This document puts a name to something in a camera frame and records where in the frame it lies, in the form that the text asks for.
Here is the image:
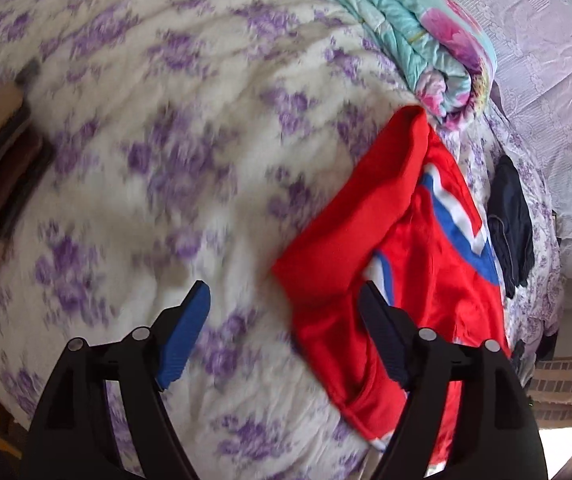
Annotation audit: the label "teal pink floral quilt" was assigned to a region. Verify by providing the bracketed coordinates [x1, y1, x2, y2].
[276, 0, 499, 128]

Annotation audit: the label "lilac lace cloth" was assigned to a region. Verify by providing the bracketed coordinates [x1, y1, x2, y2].
[416, 0, 572, 271]

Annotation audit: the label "navy folded garment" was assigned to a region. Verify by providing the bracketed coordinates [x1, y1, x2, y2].
[488, 155, 536, 298]

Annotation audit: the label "brown wooden furniture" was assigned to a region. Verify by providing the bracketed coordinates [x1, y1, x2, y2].
[0, 60, 57, 341]

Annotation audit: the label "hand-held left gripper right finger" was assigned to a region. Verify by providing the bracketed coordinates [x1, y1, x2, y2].
[358, 280, 549, 480]

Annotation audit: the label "red pants with striped trim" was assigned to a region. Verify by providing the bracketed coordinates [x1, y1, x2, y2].
[272, 105, 511, 476]

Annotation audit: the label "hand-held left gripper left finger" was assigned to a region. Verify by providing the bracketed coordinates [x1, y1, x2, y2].
[21, 280, 211, 480]

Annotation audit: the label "purple floral bed sheet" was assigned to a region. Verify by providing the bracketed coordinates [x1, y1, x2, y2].
[0, 0, 566, 480]

